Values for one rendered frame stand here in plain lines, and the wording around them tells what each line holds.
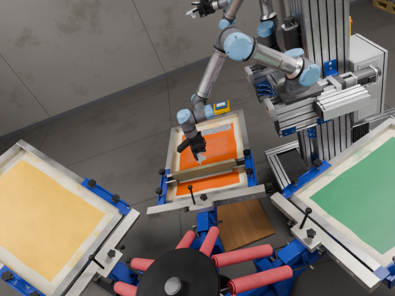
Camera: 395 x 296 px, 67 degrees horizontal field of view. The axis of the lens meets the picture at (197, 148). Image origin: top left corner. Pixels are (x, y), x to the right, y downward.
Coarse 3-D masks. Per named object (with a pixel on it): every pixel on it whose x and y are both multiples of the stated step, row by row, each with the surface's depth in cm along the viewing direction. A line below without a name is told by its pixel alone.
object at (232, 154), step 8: (232, 128) 217; (208, 136) 220; (232, 136) 210; (232, 144) 204; (232, 152) 198; (208, 160) 200; (216, 160) 197; (216, 176) 187; (224, 176) 185; (232, 176) 182; (208, 184) 184; (216, 184) 182; (224, 184) 180
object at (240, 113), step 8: (232, 112) 226; (240, 112) 222; (208, 120) 228; (216, 120) 228; (240, 120) 215; (176, 128) 235; (240, 128) 208; (248, 144) 193; (168, 152) 216; (168, 160) 209; (168, 168) 203; (168, 192) 188; (208, 192) 174; (216, 192) 172; (168, 200) 180; (176, 200) 178
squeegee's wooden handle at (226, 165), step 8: (224, 160) 179; (232, 160) 177; (192, 168) 184; (200, 168) 182; (208, 168) 181; (216, 168) 181; (224, 168) 180; (232, 168) 180; (176, 176) 186; (184, 176) 186; (192, 176) 186
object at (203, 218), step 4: (204, 212) 158; (208, 212) 158; (200, 216) 157; (204, 216) 156; (208, 216) 156; (200, 220) 155; (204, 220) 154; (208, 220) 154; (200, 224) 153; (204, 224) 152; (208, 224) 152; (200, 228) 151; (204, 228) 150; (208, 228) 150; (200, 232) 151
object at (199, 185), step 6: (186, 150) 216; (180, 156) 213; (186, 156) 211; (180, 162) 208; (186, 162) 206; (192, 162) 204; (204, 162) 200; (180, 168) 204; (186, 168) 202; (198, 180) 189; (204, 180) 188; (180, 186) 191; (186, 186) 189; (192, 186) 187; (198, 186) 186; (204, 186) 184; (180, 192) 187; (186, 192) 185
